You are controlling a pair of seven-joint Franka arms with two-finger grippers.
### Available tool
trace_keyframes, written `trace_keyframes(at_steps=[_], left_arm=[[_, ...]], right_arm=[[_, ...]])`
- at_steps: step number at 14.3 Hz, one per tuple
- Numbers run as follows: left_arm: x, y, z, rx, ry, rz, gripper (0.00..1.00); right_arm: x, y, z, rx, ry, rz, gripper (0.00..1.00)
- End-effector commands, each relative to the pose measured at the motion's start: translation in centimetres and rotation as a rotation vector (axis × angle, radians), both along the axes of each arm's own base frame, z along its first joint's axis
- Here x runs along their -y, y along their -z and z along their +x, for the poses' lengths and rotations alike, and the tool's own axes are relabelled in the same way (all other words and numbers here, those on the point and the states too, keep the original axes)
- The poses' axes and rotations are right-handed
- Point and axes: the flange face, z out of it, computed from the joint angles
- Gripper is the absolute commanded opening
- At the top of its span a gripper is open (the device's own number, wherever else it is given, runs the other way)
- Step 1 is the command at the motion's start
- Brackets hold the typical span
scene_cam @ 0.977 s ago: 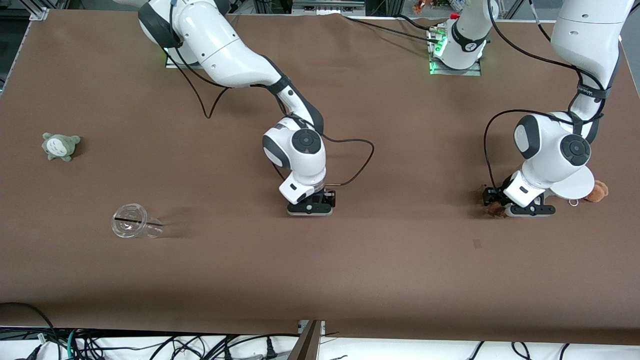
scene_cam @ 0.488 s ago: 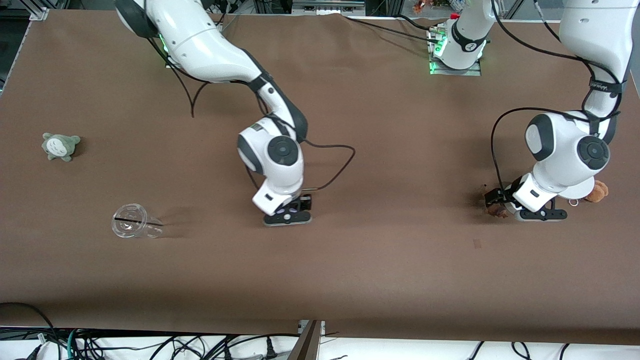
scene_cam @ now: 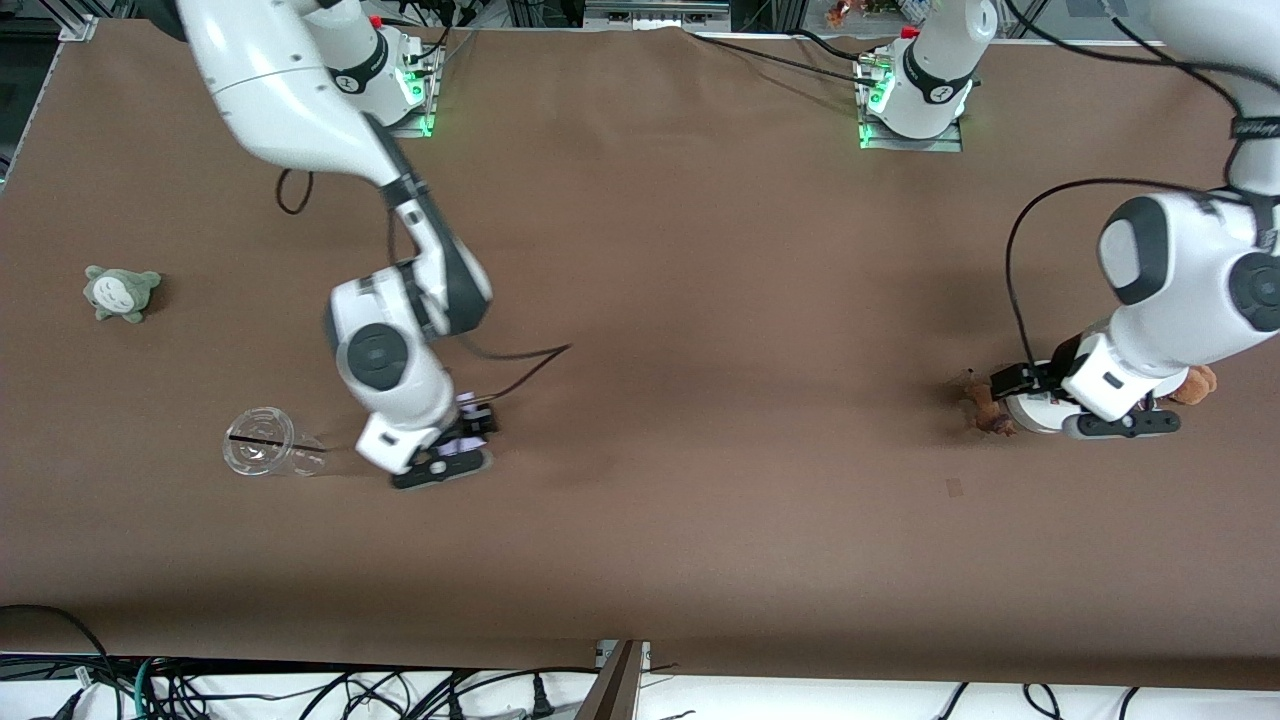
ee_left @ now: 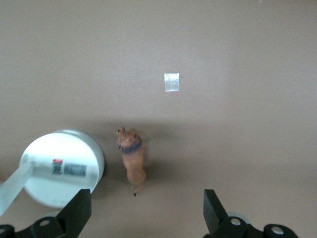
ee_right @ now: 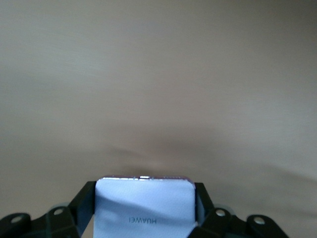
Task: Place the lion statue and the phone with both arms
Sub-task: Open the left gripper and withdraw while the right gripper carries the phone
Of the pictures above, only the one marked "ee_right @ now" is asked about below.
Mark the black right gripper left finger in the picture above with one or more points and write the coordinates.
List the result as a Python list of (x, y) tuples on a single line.
[(74, 218)]

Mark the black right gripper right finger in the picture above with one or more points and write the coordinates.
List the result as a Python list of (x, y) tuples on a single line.
[(218, 220)]

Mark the lavender folding phone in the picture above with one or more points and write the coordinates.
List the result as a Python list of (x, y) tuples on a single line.
[(143, 205)]

